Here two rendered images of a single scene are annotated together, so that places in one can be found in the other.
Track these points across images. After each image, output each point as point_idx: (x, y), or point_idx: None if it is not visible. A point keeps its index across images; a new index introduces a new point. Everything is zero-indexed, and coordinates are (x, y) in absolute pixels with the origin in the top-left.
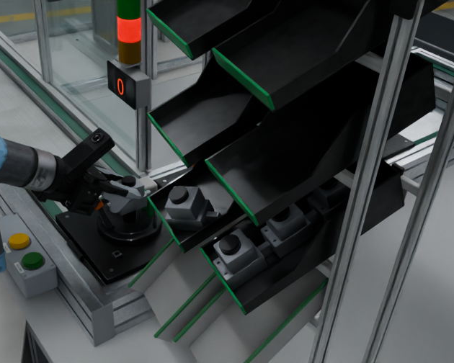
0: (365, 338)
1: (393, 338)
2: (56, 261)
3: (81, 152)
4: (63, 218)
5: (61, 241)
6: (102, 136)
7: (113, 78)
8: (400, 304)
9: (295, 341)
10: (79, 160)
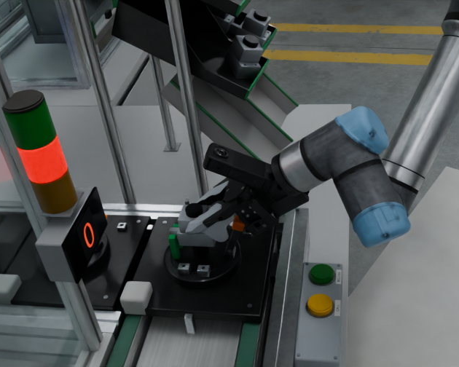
0: (138, 160)
1: (124, 153)
2: (299, 266)
3: (245, 162)
4: (256, 305)
5: (278, 285)
6: (217, 145)
7: (79, 247)
8: (86, 164)
9: (177, 180)
10: (253, 159)
